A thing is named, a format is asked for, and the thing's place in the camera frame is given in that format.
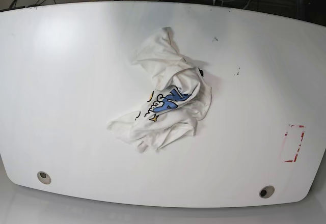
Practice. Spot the red tape rectangle marking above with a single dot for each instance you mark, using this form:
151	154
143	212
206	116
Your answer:
292	143

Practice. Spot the right table cable grommet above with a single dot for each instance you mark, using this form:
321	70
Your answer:
266	192

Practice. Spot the table cable grommet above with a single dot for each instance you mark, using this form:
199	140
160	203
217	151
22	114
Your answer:
44	178
266	192

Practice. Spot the left table cable grommet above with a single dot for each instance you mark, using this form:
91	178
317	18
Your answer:
44	178

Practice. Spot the white printed t-shirt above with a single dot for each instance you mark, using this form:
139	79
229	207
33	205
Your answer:
179	100

